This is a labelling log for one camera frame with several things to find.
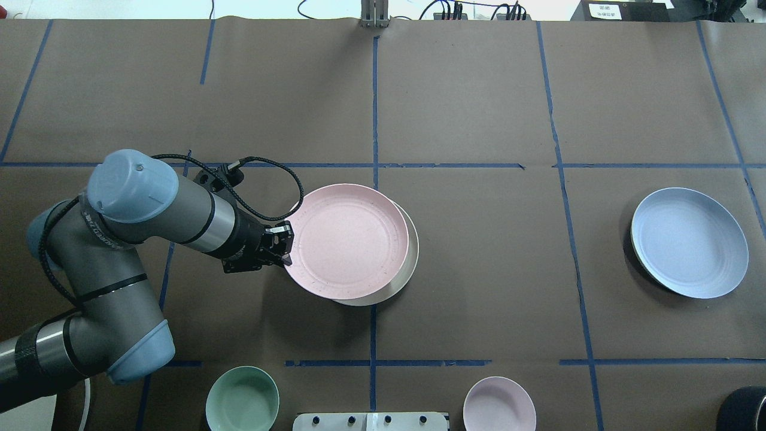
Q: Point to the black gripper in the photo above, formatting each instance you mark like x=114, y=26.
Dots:
x=246, y=242

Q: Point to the green bowl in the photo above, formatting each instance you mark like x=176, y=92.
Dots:
x=243, y=398

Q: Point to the black box with label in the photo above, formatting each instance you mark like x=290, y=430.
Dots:
x=622, y=11

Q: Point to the pink bowl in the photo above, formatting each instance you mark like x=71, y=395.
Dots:
x=498, y=403

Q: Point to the dark blue saucepan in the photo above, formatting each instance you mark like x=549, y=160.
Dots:
x=743, y=409

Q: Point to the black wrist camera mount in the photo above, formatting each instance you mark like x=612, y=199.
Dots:
x=215, y=178

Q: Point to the pink plate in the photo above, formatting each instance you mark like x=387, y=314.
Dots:
x=350, y=241

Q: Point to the blue plate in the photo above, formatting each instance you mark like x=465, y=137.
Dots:
x=689, y=243

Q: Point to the cream plate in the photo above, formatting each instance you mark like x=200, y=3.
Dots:
x=403, y=276

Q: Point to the aluminium frame post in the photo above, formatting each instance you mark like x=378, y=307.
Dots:
x=374, y=14

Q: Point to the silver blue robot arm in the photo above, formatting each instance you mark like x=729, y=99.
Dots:
x=86, y=247

